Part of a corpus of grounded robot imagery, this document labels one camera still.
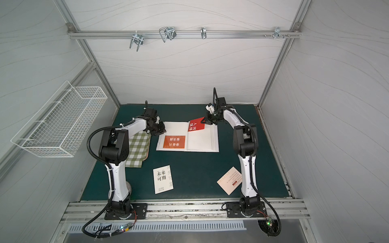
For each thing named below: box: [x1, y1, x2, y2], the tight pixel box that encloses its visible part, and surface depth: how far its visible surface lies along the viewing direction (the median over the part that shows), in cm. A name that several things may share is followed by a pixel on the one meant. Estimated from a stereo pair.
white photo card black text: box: [152, 165, 174, 195], surface depth 86 cm
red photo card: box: [187, 116, 206, 132], surface depth 103 cm
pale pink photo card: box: [216, 166, 243, 196], surface depth 86 cm
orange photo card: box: [163, 135, 186, 149], surface depth 102 cm
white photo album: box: [156, 121, 220, 153], surface depth 101 cm
